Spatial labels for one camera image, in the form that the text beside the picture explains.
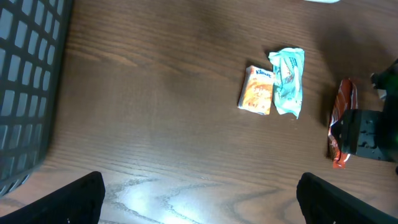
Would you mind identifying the grey plastic mesh basket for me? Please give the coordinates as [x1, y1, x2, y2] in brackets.
[1, 0, 74, 197]

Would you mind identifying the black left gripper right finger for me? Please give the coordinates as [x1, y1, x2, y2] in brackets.
[296, 172, 397, 224]

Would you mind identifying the red snack bar wrapper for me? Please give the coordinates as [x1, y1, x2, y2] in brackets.
[328, 78, 358, 169]

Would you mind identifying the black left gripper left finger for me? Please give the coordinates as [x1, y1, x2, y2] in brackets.
[1, 171, 105, 224]

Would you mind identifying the orange Kleenex tissue pack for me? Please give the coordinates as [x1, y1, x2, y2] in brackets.
[238, 65, 275, 115]

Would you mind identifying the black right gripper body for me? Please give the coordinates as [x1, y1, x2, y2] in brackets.
[371, 60, 397, 162]

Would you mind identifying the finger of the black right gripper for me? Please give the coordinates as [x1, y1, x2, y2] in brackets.
[338, 110, 386, 161]

